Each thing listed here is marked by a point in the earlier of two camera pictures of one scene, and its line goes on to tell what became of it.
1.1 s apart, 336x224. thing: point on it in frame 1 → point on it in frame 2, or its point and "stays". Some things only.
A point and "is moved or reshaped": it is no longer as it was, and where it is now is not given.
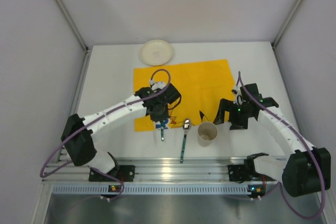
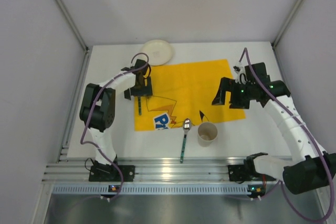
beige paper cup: x=207 y=134 stays
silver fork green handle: x=162 y=132 is moved or reshaped
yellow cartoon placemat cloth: x=203 y=85 stays
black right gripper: x=238 y=120 → x=233 y=94
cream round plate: x=156 y=52 stays
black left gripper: x=159 y=115 → x=142 y=91
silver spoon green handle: x=186 y=127 stays
